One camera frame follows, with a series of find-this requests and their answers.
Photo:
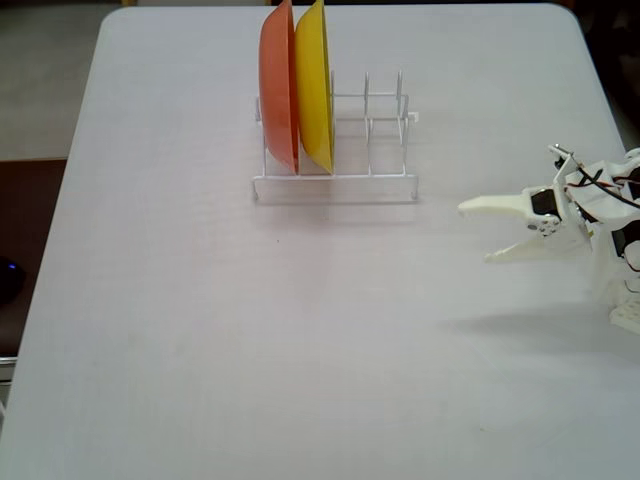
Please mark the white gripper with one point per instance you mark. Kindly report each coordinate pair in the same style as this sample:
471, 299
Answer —
544, 214

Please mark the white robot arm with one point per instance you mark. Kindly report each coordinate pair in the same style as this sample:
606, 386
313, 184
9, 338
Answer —
607, 214

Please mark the yellow plate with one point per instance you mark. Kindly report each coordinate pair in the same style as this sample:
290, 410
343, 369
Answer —
315, 100

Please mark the orange plate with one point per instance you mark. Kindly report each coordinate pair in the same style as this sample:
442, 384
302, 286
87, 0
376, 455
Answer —
275, 90

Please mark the dark brown furniture top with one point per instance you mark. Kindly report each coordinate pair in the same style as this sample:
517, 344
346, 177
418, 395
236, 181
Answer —
25, 210

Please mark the black computer mouse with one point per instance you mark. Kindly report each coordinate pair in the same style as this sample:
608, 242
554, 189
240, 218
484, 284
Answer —
10, 282

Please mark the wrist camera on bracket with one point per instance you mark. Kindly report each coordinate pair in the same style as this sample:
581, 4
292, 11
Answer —
565, 162

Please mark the white metal frame bar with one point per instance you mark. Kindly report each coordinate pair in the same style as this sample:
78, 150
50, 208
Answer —
7, 367

